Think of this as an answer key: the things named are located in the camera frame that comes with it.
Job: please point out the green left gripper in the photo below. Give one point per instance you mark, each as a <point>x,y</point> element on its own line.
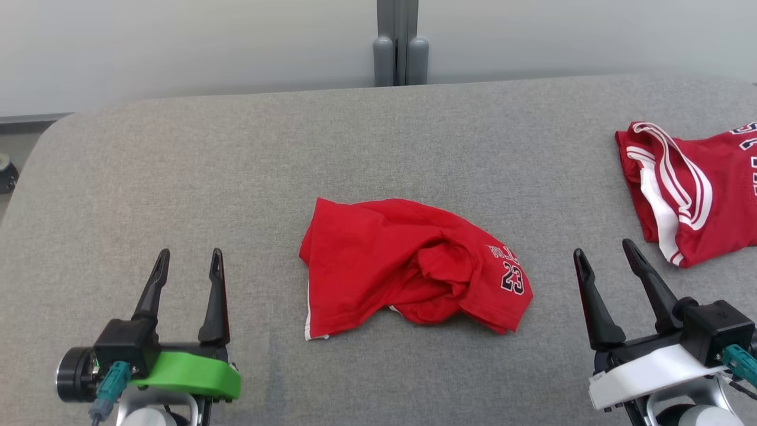
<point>195,376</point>

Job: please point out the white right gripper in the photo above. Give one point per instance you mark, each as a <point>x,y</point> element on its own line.
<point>650,373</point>

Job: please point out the red jersey with white trim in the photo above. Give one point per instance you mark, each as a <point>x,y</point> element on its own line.
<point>709,189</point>

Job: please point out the red shorts with number 23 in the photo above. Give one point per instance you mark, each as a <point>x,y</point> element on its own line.
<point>366,260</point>

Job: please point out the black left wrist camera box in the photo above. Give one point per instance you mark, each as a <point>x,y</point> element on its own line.
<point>124,343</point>

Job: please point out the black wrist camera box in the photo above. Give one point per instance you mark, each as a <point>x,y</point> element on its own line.
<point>124,343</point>
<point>715,331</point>

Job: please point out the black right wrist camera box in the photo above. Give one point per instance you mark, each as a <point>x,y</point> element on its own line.
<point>715,331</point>

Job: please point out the grey vertical post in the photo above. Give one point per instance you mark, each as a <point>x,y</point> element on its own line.
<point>401,53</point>

